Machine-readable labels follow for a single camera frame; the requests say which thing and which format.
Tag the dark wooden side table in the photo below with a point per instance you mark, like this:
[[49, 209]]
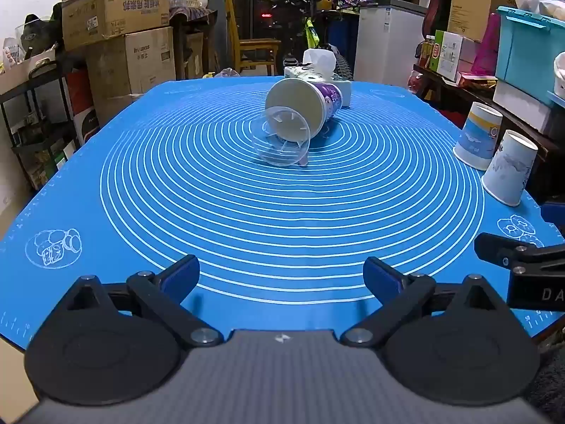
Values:
[[446, 92]]

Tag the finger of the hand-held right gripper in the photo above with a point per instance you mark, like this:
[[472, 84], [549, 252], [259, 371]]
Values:
[[499, 249]]

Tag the black metal shelf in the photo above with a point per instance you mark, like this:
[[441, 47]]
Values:
[[26, 141]]

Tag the dark bag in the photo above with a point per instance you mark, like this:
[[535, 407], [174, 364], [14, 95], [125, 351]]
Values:
[[39, 35]]

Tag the white flat box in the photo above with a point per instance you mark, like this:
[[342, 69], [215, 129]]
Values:
[[521, 104]]

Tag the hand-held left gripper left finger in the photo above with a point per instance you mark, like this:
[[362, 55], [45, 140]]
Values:
[[182, 275]]

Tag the white chest freezer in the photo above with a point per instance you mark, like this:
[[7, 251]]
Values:
[[388, 39]]

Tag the white purple paper cup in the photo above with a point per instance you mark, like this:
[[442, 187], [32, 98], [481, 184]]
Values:
[[293, 93]]

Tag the pink paper bag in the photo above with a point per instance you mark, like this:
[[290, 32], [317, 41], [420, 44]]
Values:
[[485, 48]]

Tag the wooden chair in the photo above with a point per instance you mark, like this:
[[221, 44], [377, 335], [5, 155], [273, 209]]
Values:
[[254, 48]]

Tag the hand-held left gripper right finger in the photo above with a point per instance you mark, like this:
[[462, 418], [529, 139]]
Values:
[[380, 276]]

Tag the green white carton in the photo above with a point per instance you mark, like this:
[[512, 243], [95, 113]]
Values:
[[446, 55]]

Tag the blue silicone baking mat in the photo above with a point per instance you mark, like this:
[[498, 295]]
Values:
[[287, 216]]

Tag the drink bottles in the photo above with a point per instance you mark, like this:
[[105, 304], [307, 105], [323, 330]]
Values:
[[426, 53]]

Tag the clear plastic cup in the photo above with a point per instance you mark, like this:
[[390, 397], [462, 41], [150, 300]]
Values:
[[282, 152]]

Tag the white tissue box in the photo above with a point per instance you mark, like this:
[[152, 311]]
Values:
[[343, 89]]

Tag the bicycle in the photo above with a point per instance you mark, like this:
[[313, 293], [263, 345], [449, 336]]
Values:
[[309, 31]]

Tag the red snack packet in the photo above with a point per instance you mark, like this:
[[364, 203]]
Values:
[[476, 80]]

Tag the printed cardboard box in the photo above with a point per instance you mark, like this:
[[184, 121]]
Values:
[[114, 13]]

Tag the white blue paper cup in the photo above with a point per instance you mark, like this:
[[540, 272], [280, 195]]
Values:
[[476, 141], [507, 172]]

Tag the large plain cardboard box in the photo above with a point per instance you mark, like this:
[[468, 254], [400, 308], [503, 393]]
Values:
[[132, 70]]

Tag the teal plastic storage bin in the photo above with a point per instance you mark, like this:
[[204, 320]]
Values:
[[527, 48]]

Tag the tall cardboard box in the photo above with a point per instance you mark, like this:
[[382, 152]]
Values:
[[474, 0]]

